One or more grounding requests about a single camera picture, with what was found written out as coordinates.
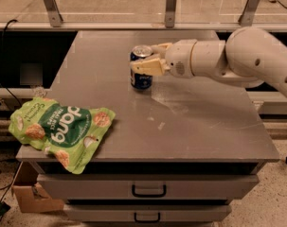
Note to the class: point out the middle metal railing bracket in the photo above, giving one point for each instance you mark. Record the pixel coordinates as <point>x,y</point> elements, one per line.
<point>170,10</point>

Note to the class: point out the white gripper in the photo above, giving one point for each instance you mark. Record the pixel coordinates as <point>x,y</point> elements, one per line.
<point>178,59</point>

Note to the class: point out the metal railing bracket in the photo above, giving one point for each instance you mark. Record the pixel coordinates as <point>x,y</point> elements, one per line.
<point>248,13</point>
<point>170,10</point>
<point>54,16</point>

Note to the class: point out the green dang chips bag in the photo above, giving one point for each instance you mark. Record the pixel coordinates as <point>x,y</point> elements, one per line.
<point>71,134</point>

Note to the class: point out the black upper drawer handle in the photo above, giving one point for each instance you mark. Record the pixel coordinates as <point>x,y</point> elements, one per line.
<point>158,192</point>

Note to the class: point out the right metal railing bracket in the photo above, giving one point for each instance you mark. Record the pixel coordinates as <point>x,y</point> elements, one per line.
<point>248,13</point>

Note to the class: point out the black lower drawer handle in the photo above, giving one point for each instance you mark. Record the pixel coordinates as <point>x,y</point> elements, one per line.
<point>147,218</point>

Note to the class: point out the grey drawer cabinet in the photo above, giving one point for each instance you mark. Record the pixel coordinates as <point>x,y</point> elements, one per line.
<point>200,138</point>

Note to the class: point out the blue pepsi can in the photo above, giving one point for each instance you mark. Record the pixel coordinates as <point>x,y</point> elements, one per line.
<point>138,81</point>

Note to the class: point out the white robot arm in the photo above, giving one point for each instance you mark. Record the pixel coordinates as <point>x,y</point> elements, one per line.
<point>248,58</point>

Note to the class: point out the black drawer handle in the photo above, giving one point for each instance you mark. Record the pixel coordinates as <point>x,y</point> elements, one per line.
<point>158,192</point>
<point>147,218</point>

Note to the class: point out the left metal railing bracket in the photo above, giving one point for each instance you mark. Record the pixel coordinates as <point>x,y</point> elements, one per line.
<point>54,16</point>

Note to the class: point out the brown cardboard box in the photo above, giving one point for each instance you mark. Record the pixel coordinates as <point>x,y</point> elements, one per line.
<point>30,195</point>

